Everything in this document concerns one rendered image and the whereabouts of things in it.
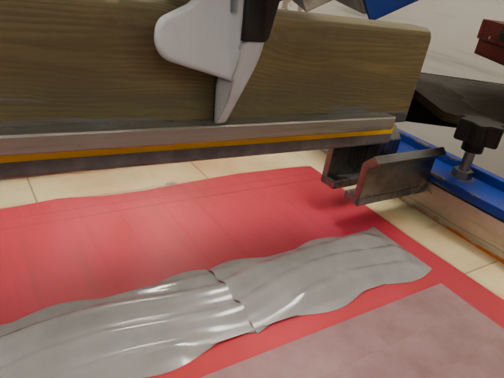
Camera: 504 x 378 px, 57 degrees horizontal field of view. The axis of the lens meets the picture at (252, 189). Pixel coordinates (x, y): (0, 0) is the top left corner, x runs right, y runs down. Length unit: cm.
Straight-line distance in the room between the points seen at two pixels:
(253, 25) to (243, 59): 2
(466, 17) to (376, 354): 233
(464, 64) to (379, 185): 213
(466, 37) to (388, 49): 220
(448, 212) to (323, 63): 23
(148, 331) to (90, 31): 17
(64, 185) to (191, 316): 21
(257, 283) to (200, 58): 17
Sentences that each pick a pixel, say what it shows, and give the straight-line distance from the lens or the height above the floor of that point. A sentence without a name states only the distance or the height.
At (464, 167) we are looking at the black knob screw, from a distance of 50.
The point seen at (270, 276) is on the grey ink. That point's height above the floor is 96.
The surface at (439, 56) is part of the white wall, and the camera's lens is 263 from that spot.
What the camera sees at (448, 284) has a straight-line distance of 41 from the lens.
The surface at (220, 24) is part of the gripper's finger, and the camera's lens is 26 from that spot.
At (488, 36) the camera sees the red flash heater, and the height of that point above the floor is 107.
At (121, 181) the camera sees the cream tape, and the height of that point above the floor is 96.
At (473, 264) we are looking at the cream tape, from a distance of 46.
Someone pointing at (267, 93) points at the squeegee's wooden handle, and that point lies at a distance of 30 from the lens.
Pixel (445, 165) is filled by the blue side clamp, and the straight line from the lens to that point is 53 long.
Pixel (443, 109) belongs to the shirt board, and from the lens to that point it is 101.
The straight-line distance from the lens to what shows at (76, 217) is 41.
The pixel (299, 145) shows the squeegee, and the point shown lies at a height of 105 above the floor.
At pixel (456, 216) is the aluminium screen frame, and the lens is 49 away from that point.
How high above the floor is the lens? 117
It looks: 27 degrees down
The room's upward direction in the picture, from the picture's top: 9 degrees clockwise
